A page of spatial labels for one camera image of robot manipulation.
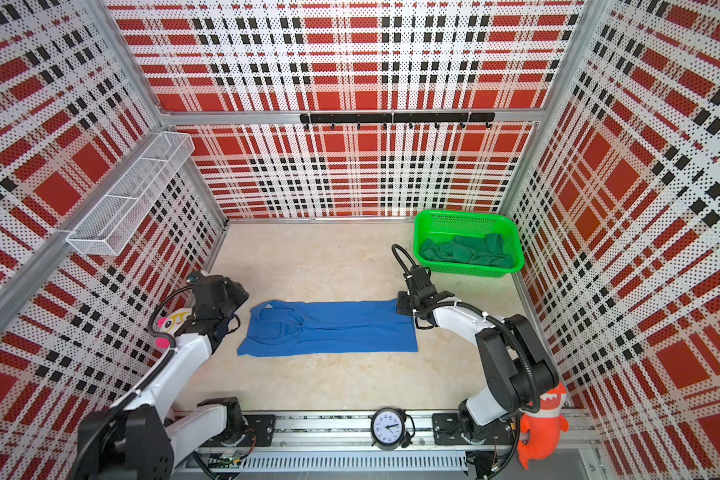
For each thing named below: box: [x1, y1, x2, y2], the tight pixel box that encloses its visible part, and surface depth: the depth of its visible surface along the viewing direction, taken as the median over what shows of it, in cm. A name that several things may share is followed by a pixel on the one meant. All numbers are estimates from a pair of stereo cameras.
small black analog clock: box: [368, 407, 412, 451], surface depth 73 cm
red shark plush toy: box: [518, 382, 569, 470], surface depth 70 cm
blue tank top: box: [238, 299, 418, 356], surface depth 93 cm
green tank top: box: [420, 233, 514, 268], surface depth 103 cm
